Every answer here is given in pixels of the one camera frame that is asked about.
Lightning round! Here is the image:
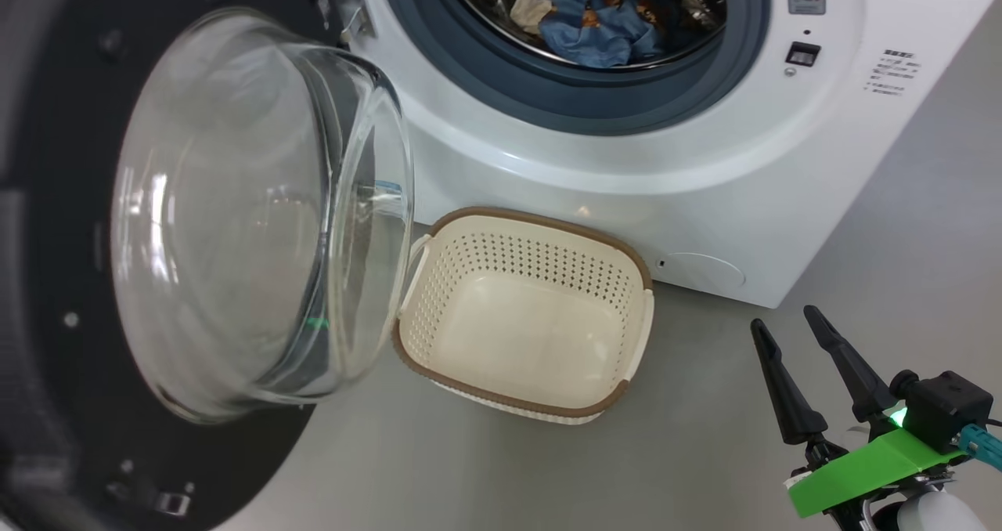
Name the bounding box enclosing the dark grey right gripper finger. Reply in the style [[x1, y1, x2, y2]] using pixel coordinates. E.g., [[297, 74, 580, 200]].
[[803, 305, 898, 423], [749, 317, 829, 446]]

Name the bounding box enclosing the right gripper body with green band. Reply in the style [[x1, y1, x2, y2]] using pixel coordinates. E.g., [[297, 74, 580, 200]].
[[785, 408, 970, 521]]

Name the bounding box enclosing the blue denim garment with patches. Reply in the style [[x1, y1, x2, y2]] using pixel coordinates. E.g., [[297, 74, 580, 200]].
[[510, 0, 726, 69]]

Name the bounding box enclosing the black washing machine door with glass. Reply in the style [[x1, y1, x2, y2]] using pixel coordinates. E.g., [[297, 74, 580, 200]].
[[0, 0, 416, 531]]

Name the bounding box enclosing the white front-load washing machine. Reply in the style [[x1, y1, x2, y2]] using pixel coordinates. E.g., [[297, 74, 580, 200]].
[[344, 0, 1002, 309]]

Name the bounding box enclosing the cream perforated laundry basket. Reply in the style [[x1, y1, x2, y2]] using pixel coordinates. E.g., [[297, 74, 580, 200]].
[[391, 206, 656, 427]]

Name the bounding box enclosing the teal right camera connector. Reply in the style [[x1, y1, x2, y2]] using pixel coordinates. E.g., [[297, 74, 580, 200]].
[[958, 424, 1002, 471]]

